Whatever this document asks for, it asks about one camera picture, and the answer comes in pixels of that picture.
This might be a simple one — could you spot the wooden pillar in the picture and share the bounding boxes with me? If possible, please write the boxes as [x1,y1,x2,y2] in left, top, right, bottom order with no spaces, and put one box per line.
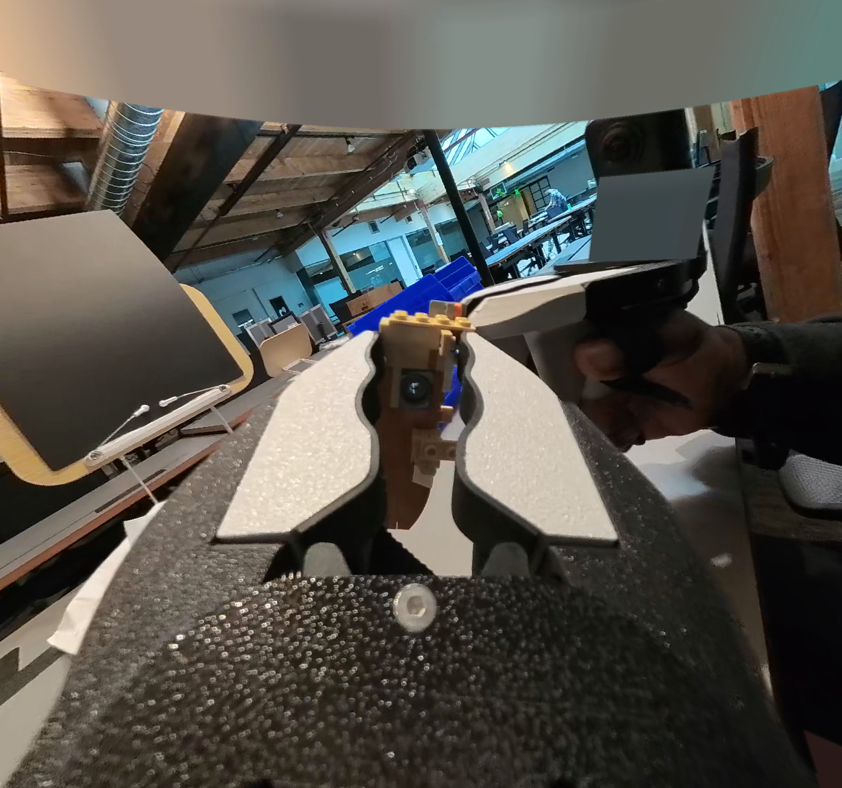
[730,84,842,323]

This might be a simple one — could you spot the black board with wooden rim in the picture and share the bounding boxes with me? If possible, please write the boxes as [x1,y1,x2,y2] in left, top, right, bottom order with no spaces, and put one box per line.
[0,209,255,489]

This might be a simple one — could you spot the brown storage carton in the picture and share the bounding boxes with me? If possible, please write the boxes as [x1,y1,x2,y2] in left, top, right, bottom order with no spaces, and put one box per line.
[347,281,403,316]

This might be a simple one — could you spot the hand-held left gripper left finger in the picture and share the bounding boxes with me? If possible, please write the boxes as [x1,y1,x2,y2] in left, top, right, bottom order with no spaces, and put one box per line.
[216,330,384,543]

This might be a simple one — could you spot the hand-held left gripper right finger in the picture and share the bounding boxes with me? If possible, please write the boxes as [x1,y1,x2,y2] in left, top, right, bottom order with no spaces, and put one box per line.
[453,330,621,548]

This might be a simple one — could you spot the black office chair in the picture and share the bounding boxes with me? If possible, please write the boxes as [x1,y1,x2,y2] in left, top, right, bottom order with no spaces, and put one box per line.
[712,129,772,323]

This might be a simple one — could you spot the large silver spiral duct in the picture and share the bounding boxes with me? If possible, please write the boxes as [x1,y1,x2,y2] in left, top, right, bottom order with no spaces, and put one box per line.
[87,100,163,218]

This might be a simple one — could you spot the orange tan brick model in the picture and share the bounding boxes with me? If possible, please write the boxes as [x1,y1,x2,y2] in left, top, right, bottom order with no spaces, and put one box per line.
[380,301,476,530]

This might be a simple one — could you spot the person's right hand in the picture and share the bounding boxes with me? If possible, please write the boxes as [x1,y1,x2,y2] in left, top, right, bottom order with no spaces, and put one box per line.
[572,309,754,455]

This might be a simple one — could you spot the background wooden table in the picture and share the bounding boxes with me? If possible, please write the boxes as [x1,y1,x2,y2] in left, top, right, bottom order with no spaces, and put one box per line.
[0,400,264,593]

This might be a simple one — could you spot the stack of blue plastic bins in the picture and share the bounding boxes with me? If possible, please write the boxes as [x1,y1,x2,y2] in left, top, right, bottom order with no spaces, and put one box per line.
[345,255,485,428]

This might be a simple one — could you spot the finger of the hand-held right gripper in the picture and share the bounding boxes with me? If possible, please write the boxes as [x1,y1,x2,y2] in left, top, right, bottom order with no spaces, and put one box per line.
[460,273,586,316]
[472,283,589,341]

